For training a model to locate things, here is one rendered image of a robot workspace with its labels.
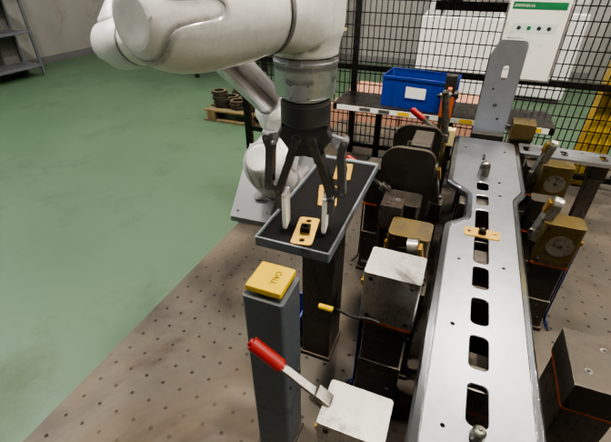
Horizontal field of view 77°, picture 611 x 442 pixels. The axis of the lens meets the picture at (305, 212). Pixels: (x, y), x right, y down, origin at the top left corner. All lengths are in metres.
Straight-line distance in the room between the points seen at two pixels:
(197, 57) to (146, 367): 0.87
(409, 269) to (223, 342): 0.60
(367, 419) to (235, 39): 0.49
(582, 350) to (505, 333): 0.11
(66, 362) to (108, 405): 1.14
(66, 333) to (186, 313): 1.21
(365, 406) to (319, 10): 0.51
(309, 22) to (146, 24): 0.19
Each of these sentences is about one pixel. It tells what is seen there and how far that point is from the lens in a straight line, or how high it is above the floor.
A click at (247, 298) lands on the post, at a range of 0.61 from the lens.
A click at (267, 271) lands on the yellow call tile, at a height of 1.16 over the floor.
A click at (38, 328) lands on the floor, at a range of 2.47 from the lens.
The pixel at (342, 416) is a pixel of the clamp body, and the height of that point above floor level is 1.06.
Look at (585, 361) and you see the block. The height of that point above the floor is 1.03.
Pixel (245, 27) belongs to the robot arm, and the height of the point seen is 1.51.
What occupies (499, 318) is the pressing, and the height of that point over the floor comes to 1.00.
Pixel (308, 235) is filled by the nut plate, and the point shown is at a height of 1.16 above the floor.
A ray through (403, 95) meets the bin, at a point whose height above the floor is 1.08.
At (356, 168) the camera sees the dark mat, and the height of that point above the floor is 1.16.
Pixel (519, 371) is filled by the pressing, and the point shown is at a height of 1.00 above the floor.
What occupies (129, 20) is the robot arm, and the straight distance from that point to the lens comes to 0.42.
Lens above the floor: 1.57
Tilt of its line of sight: 33 degrees down
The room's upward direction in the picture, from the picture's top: straight up
